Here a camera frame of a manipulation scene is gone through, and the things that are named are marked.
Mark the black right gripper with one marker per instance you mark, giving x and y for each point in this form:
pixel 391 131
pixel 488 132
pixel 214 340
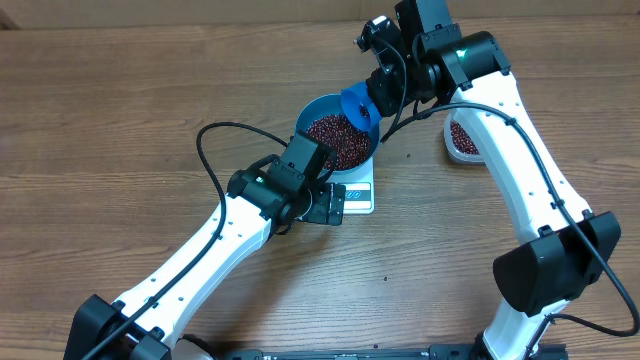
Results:
pixel 381 86

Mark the teal blue bowl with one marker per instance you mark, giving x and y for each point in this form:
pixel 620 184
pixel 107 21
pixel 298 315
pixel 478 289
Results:
pixel 310 112

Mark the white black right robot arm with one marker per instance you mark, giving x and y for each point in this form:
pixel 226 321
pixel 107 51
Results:
pixel 563 246

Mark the white digital kitchen scale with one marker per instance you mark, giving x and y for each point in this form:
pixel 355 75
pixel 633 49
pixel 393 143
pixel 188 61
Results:
pixel 360 190

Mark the clear plastic food container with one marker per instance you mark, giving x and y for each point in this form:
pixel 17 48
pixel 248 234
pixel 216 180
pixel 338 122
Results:
pixel 454 153

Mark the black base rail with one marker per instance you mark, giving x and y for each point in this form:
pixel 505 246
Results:
pixel 434 352

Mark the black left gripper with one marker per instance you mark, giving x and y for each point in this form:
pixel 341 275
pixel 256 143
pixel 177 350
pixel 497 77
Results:
pixel 317 210

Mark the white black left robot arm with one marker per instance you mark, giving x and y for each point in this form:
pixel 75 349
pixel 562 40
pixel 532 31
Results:
pixel 263 200

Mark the blue plastic scoop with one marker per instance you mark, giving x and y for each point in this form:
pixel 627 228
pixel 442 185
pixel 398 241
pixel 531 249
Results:
pixel 359 108

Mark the red adzuki beans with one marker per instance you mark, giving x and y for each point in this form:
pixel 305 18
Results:
pixel 340 140

